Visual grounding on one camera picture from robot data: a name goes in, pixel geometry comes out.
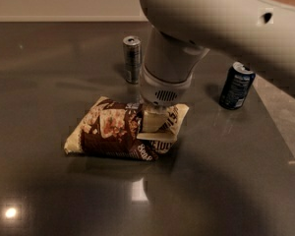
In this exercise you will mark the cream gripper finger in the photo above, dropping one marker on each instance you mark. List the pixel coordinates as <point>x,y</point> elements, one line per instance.
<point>154,117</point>
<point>160,136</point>

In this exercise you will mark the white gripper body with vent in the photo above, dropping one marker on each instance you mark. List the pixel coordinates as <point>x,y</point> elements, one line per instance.
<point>164,92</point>

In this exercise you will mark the brown sea salt chip bag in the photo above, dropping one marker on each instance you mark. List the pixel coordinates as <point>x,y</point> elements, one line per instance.
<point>110,129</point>

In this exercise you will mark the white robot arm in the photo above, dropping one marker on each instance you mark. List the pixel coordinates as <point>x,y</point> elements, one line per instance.
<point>257,33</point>

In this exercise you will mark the silver redbull can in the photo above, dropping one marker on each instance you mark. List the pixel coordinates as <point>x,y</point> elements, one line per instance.
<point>132,47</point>

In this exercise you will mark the dark blue soda can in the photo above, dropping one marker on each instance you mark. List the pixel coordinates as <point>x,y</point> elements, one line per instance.
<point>237,85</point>

